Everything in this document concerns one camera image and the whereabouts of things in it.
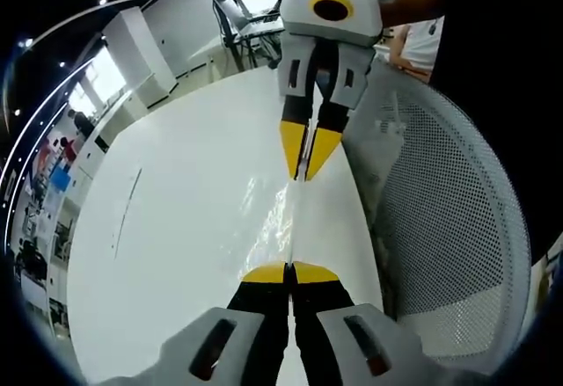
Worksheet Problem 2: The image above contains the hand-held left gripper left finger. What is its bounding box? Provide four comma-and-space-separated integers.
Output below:
99, 260, 291, 386

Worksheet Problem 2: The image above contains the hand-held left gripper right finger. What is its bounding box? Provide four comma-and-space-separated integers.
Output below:
289, 260, 489, 386

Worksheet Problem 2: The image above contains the large clear food packaging bag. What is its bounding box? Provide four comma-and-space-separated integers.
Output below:
244, 173, 309, 273

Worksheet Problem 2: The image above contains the white background desk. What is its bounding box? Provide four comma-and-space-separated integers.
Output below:
213, 10, 287, 70

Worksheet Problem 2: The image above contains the grey laptop on stand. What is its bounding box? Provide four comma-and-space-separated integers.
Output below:
213, 0, 248, 31

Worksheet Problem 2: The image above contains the white mesh office chair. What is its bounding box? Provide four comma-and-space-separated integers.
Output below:
341, 58, 532, 357

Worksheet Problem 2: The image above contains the blue box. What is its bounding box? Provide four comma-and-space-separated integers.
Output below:
49, 165, 72, 193

